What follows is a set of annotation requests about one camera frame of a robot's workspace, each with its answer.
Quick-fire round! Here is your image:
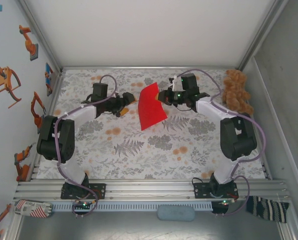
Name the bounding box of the red square paper sheet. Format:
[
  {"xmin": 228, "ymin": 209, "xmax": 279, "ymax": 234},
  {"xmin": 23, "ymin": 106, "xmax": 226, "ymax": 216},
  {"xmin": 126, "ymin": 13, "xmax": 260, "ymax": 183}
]
[{"xmin": 138, "ymin": 83, "xmax": 168, "ymax": 131}]

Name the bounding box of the floral patterned tablecloth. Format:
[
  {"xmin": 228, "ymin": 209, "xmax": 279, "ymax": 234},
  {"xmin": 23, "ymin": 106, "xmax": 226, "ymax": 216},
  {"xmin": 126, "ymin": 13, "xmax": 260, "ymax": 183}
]
[{"xmin": 36, "ymin": 68, "xmax": 272, "ymax": 180}]

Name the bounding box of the brown teddy bear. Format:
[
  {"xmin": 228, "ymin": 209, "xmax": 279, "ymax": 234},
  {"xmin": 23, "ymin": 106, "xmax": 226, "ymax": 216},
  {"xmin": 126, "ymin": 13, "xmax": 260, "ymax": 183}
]
[{"xmin": 222, "ymin": 69, "xmax": 255, "ymax": 117}]

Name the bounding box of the blue-grey oval sponge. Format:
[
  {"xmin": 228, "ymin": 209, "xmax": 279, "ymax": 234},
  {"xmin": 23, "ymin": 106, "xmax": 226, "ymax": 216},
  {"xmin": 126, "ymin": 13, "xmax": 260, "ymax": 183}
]
[{"xmin": 156, "ymin": 204, "xmax": 196, "ymax": 222}]

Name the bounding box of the printed red white pouch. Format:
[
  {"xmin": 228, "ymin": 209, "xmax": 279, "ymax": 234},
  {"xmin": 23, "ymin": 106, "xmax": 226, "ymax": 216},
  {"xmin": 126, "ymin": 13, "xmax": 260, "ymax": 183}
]
[{"xmin": 13, "ymin": 199, "xmax": 53, "ymax": 219}]

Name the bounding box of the black white striped sock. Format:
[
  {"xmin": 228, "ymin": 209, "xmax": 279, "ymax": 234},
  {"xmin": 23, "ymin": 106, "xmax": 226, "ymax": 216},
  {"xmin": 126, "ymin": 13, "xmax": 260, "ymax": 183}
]
[{"xmin": 246, "ymin": 195, "xmax": 291, "ymax": 224}]

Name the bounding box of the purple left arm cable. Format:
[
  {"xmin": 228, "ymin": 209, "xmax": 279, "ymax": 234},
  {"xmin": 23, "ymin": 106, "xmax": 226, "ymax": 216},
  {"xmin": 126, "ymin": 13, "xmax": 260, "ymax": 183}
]
[{"xmin": 54, "ymin": 74, "xmax": 118, "ymax": 220}]

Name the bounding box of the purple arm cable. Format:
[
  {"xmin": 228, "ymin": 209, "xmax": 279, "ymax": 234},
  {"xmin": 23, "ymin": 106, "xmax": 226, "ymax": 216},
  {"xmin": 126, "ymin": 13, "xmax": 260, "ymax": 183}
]
[
  {"xmin": 176, "ymin": 69, "xmax": 267, "ymax": 218},
  {"xmin": 54, "ymin": 74, "xmax": 118, "ymax": 220}
]

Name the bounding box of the blue and orange wall sticker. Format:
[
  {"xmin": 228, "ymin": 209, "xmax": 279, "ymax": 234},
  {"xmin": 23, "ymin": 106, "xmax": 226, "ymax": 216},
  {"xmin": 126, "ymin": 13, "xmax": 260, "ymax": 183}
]
[{"xmin": 44, "ymin": 62, "xmax": 54, "ymax": 97}]

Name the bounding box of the aluminium extrusion frame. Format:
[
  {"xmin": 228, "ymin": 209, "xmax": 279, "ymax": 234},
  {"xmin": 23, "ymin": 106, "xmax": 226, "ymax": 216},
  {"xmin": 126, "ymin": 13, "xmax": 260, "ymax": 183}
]
[{"xmin": 3, "ymin": 0, "xmax": 298, "ymax": 240}]

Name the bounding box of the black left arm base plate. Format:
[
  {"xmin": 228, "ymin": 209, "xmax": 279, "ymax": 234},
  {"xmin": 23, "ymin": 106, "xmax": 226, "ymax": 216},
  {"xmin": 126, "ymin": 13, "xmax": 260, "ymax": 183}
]
[{"xmin": 60, "ymin": 182, "xmax": 107, "ymax": 200}]

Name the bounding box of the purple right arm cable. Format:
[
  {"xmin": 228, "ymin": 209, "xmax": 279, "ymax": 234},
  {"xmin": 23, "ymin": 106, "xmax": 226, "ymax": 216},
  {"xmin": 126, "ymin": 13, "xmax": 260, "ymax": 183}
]
[{"xmin": 176, "ymin": 69, "xmax": 267, "ymax": 218}]

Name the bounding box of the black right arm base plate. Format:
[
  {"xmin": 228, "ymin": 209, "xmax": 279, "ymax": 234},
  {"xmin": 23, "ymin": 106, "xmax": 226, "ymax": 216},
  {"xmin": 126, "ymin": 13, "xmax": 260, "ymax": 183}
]
[{"xmin": 193, "ymin": 181, "xmax": 239, "ymax": 200}]

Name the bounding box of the white slotted cable duct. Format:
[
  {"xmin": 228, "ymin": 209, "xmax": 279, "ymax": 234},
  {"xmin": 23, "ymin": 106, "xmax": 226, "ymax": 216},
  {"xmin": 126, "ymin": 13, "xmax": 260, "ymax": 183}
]
[{"xmin": 51, "ymin": 201, "xmax": 213, "ymax": 212}]

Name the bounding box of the orange gripper wall sticker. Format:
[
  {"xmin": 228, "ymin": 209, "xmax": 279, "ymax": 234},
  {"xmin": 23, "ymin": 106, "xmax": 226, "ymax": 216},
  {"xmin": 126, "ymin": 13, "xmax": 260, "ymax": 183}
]
[{"xmin": 0, "ymin": 65, "xmax": 22, "ymax": 109}]

